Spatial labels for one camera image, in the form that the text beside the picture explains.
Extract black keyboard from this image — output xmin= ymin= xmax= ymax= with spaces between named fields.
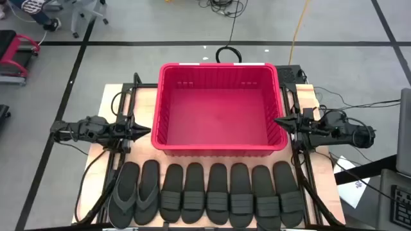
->
xmin=390 ymin=184 xmax=411 ymax=230

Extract dark grey flip-flop sandal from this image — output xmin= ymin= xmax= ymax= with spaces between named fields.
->
xmin=108 ymin=161 xmax=141 ymax=229
xmin=134 ymin=159 xmax=161 ymax=226

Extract long black cable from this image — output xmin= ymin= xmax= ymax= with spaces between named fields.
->
xmin=73 ymin=149 xmax=109 ymax=224

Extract red and black cart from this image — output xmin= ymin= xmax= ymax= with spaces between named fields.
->
xmin=0 ymin=30 xmax=42 ymax=87

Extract black coiled cable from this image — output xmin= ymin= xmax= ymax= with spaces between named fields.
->
xmin=215 ymin=0 xmax=242 ymax=64

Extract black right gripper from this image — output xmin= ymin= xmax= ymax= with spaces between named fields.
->
xmin=274 ymin=112 xmax=319 ymax=142

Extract black metal frame rails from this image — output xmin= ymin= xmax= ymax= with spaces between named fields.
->
xmin=278 ymin=82 xmax=345 ymax=227
xmin=75 ymin=72 xmax=159 ymax=225

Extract white paper sheet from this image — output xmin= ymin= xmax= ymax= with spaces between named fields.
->
xmin=333 ymin=155 xmax=370 ymax=209

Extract grey laptop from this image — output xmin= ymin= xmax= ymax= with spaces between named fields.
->
xmin=395 ymin=88 xmax=411 ymax=177

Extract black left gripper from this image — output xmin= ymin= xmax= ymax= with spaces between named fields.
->
xmin=107 ymin=117 xmax=152 ymax=144

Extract black cable tangle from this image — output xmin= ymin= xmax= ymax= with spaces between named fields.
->
xmin=197 ymin=0 xmax=250 ymax=19

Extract black electronics box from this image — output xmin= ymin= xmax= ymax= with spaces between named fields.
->
xmin=275 ymin=65 xmax=304 ymax=85

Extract grey desk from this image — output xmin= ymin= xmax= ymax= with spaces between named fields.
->
xmin=377 ymin=168 xmax=411 ymax=231

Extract dark grey slide sandal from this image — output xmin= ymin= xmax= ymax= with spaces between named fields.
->
xmin=205 ymin=162 xmax=230 ymax=226
xmin=181 ymin=162 xmax=206 ymax=225
xmin=251 ymin=164 xmax=282 ymax=231
xmin=228 ymin=162 xmax=254 ymax=229
xmin=272 ymin=160 xmax=305 ymax=228
xmin=159 ymin=163 xmax=184 ymax=224

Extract red plastic bin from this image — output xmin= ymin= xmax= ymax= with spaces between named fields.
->
xmin=150 ymin=62 xmax=289 ymax=157

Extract yellow cable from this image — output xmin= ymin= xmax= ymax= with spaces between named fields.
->
xmin=288 ymin=0 xmax=311 ymax=66

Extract person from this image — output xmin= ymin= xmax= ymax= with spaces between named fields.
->
xmin=0 ymin=0 xmax=62 ymax=32

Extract thin black floor cables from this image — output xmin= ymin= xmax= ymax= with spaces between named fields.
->
xmin=313 ymin=85 xmax=402 ymax=112

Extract white office chair base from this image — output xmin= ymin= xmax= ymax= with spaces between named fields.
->
xmin=70 ymin=0 xmax=110 ymax=39

